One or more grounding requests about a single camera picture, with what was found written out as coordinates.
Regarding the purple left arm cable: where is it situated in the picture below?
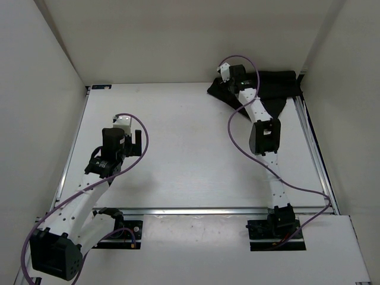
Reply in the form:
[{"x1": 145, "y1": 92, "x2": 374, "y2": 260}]
[{"x1": 20, "y1": 112, "x2": 149, "y2": 285}]

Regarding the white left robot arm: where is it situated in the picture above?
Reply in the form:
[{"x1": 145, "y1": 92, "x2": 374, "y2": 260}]
[{"x1": 29, "y1": 128, "x2": 147, "y2": 281}]

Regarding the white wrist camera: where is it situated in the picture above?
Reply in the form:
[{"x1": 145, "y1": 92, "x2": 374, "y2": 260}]
[
  {"x1": 217, "y1": 62, "x2": 230, "y2": 83},
  {"x1": 113, "y1": 115, "x2": 132, "y2": 136}
]

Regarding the blue left corner label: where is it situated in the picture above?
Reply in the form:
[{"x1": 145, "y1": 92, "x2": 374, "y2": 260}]
[{"x1": 91, "y1": 84, "x2": 112, "y2": 90}]

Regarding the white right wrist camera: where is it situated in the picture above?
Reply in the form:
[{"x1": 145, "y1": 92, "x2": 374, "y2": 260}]
[{"x1": 217, "y1": 62, "x2": 230, "y2": 83}]

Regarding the white front cover panel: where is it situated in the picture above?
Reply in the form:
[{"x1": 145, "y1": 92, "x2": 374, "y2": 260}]
[{"x1": 78, "y1": 215, "x2": 371, "y2": 284}]

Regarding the aluminium front rail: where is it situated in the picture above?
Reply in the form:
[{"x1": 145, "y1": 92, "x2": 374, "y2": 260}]
[{"x1": 91, "y1": 208, "x2": 336, "y2": 216}]

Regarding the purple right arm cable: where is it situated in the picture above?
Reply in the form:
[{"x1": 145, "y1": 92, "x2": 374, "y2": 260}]
[{"x1": 218, "y1": 55, "x2": 332, "y2": 247}]

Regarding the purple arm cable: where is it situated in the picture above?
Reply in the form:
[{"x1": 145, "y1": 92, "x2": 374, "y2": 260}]
[
  {"x1": 20, "y1": 112, "x2": 149, "y2": 285},
  {"x1": 218, "y1": 55, "x2": 332, "y2": 247}
]

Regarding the aluminium rail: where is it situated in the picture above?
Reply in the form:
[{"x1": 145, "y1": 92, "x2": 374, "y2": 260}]
[
  {"x1": 91, "y1": 208, "x2": 336, "y2": 216},
  {"x1": 293, "y1": 73, "x2": 341, "y2": 215}
]

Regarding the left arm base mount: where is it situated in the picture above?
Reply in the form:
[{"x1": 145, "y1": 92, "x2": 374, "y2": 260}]
[{"x1": 93, "y1": 216, "x2": 144, "y2": 250}]

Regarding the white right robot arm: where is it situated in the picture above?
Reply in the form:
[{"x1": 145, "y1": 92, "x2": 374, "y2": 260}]
[{"x1": 218, "y1": 63, "x2": 296, "y2": 238}]

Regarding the black skirt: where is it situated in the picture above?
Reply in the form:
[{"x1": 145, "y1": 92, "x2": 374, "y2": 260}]
[{"x1": 207, "y1": 71, "x2": 302, "y2": 118}]

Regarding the aluminium right side rail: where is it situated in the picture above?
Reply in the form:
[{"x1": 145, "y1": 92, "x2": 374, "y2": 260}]
[{"x1": 293, "y1": 73, "x2": 341, "y2": 215}]

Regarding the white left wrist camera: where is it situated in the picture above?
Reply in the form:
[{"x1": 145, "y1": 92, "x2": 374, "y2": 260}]
[{"x1": 113, "y1": 115, "x2": 132, "y2": 136}]

